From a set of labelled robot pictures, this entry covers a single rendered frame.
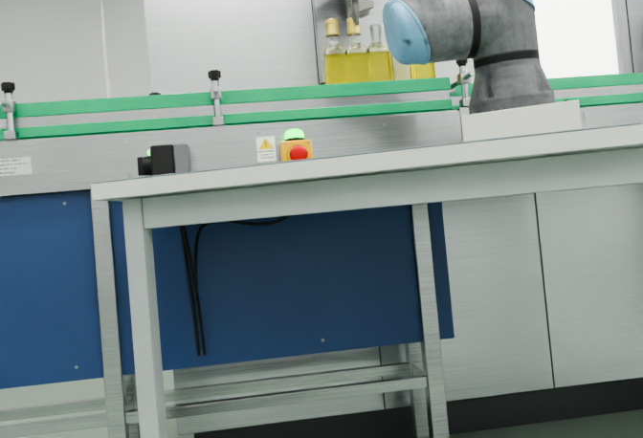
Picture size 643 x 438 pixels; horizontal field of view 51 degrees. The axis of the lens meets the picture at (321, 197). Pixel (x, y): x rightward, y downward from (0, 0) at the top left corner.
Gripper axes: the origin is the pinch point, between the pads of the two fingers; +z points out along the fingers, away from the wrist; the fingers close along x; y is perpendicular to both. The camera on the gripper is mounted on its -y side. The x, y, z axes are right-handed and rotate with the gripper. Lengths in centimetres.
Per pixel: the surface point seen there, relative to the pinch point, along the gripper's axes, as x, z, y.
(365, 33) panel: 12.2, -0.2, 5.5
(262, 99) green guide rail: -13.6, 21.5, -26.1
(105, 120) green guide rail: -13, 24, -62
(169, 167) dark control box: -23, 37, -48
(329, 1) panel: 12.2, -10.0, -3.7
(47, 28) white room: 310, -100, -153
